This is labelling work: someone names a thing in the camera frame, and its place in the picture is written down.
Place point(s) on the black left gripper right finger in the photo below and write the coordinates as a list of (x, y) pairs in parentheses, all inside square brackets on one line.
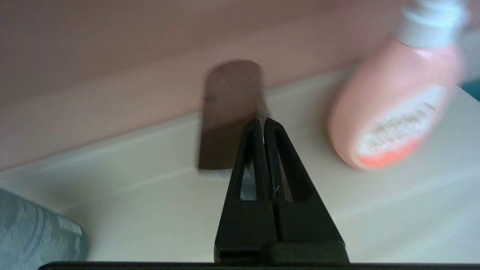
[(303, 221)]

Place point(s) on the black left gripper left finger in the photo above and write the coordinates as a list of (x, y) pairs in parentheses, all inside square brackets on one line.
[(243, 225)]

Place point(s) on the chrome faucet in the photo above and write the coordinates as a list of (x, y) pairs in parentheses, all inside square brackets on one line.
[(228, 112)]

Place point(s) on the pink soap pump bottle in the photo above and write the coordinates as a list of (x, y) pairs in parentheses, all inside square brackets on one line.
[(393, 93)]

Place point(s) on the dark grey pump bottle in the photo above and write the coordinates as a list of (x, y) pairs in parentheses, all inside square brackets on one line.
[(33, 228)]

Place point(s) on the blue soap tray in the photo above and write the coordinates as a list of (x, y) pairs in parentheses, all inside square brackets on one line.
[(473, 89)]

